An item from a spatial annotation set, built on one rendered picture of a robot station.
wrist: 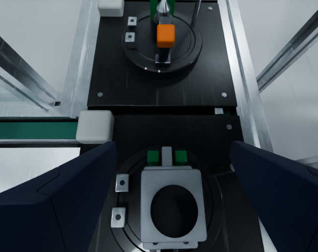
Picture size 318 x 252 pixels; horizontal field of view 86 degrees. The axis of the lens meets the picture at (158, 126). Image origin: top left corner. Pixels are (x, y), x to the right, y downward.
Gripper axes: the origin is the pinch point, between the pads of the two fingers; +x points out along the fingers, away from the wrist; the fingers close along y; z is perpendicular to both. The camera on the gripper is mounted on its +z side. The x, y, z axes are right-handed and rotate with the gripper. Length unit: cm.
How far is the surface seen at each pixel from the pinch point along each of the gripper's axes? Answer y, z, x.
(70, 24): 25, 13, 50
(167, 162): -0.1, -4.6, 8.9
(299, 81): -35, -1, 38
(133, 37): 4.5, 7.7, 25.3
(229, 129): -10.1, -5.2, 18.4
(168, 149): -0.3, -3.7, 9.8
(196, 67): -6.2, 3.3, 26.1
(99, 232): 8.0, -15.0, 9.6
